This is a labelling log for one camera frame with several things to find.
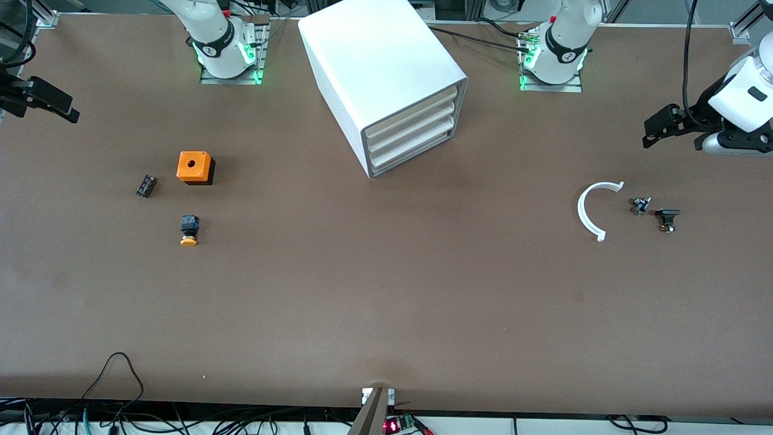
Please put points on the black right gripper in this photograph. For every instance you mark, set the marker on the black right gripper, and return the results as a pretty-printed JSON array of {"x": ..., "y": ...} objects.
[{"x": 13, "y": 95}]

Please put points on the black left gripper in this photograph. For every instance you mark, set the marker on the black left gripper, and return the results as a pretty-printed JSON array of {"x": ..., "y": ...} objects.
[{"x": 696, "y": 115}]

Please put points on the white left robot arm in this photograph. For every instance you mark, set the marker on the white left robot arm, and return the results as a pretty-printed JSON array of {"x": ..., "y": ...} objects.
[{"x": 567, "y": 36}]

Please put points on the yellow mushroom push button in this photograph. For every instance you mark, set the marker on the yellow mushroom push button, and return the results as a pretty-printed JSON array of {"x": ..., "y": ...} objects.
[{"x": 189, "y": 231}]

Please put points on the small grey metal part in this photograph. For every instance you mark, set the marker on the small grey metal part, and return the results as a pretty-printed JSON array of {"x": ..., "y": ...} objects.
[{"x": 641, "y": 205}]

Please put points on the small black clip part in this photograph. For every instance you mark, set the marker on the small black clip part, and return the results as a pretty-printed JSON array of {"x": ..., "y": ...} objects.
[{"x": 667, "y": 217}]

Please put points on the small black terminal block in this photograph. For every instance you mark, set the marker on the small black terminal block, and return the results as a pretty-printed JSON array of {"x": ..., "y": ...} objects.
[{"x": 145, "y": 185}]

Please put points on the orange box with hole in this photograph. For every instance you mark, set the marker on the orange box with hole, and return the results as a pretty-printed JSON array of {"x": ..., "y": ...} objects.
[{"x": 194, "y": 167}]

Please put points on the circuit board with red light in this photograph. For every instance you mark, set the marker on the circuit board with red light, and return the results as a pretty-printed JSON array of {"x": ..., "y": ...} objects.
[{"x": 398, "y": 424}]

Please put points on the aluminium frame profile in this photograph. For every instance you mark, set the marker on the aluminium frame profile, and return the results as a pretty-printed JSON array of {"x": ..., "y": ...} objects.
[
  {"x": 42, "y": 15},
  {"x": 749, "y": 24}
]

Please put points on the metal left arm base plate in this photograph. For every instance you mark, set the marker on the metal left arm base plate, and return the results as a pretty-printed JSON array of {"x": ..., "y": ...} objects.
[{"x": 574, "y": 87}]

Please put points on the white curved plastic bracket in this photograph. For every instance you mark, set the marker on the white curved plastic bracket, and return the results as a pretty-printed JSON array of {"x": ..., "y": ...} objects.
[{"x": 583, "y": 211}]

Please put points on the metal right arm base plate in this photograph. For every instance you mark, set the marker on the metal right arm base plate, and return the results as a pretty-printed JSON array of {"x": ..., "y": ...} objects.
[{"x": 263, "y": 54}]

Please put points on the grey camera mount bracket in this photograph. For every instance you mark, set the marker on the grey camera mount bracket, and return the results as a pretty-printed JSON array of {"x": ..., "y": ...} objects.
[{"x": 373, "y": 414}]

